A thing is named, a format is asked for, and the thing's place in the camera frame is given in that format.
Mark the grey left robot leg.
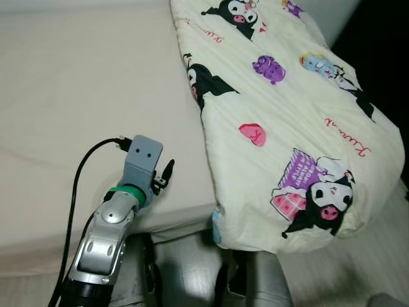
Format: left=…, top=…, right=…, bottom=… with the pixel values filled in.
left=121, top=232, right=219, bottom=307

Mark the grey robot leg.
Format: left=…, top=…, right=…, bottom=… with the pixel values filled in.
left=220, top=248, right=295, bottom=307
left=121, top=232, right=219, bottom=307

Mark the beige sheeted bed mattress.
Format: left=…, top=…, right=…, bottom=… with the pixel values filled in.
left=0, top=6, right=221, bottom=269

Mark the cream cartoon print quilt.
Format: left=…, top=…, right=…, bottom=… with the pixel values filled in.
left=169, top=0, right=406, bottom=253

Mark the grey right robot leg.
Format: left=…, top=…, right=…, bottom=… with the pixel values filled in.
left=220, top=248, right=295, bottom=307

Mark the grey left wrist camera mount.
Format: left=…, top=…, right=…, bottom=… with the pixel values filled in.
left=123, top=135, right=164, bottom=196

